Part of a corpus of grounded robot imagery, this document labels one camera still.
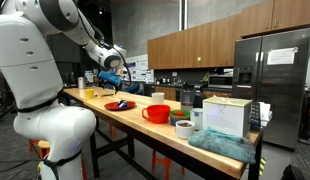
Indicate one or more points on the microwave oven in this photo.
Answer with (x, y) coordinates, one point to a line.
(220, 81)

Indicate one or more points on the white cup with dark contents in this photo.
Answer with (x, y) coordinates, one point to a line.
(184, 129)

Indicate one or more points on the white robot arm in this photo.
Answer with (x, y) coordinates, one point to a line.
(30, 70)

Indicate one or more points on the red plate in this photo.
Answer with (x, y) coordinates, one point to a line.
(113, 106)

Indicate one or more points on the dark blender jar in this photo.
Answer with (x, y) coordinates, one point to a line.
(187, 97)

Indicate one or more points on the wooden wall cabinets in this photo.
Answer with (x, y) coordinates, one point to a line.
(212, 44)

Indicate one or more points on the yellow cup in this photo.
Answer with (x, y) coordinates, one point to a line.
(89, 93)

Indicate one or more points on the black table frame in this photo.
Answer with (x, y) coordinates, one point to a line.
(160, 137)

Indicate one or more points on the black marker pen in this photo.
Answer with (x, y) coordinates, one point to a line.
(106, 95)

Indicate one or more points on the red mug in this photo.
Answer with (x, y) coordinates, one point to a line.
(157, 114)

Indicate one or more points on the white translucent cup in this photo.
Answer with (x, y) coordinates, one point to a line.
(158, 97)

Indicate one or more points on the white mug behind bowl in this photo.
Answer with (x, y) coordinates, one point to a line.
(196, 116)

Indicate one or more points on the orange stool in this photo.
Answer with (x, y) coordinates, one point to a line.
(165, 161)

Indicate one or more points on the stainless steel refrigerator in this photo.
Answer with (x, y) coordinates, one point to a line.
(280, 86)

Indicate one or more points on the green bowl with tomato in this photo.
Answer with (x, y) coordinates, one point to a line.
(176, 115)

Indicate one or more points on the teal towel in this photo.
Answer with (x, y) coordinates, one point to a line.
(235, 147)

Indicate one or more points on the white cylinder container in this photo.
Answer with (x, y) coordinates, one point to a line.
(81, 83)

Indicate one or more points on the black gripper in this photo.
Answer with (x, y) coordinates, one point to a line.
(117, 85)

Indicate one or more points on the blue wrist camera box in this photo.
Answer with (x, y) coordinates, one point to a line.
(109, 78)

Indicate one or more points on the paper sheet on refrigerator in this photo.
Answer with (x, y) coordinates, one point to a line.
(284, 56)

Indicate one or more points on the white cardboard box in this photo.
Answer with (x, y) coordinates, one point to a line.
(227, 115)

